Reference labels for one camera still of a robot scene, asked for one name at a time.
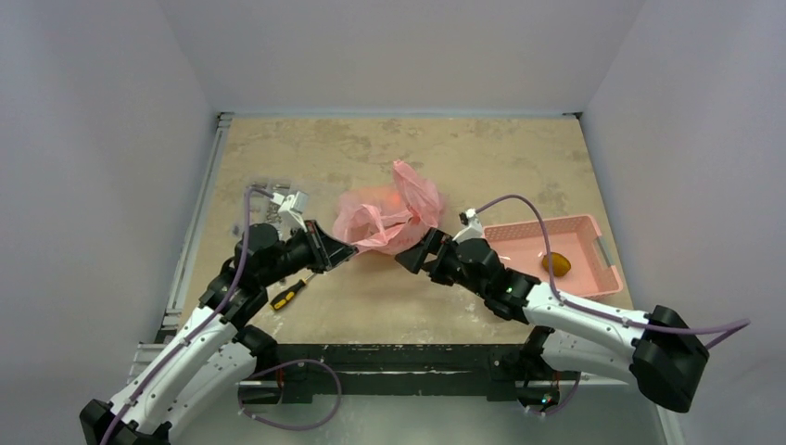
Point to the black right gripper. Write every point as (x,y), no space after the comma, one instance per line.
(437,258)

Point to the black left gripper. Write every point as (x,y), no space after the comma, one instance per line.
(332,252)

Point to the pink plastic bag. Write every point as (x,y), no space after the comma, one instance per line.
(389,218)

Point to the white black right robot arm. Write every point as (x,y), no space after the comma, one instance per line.
(654,350)

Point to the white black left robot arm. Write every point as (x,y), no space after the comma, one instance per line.
(217,346)

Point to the yellow-brown fake lemon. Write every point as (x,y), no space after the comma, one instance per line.
(557,263)

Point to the yellow black screwdriver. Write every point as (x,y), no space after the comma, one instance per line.
(286,296)

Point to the clear plastic screw organizer box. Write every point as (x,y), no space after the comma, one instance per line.
(258,208)

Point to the pink perforated plastic basket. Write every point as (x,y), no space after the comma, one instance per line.
(582,264)

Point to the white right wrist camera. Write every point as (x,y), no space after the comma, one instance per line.
(472,228)

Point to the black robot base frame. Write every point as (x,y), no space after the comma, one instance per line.
(296,373)

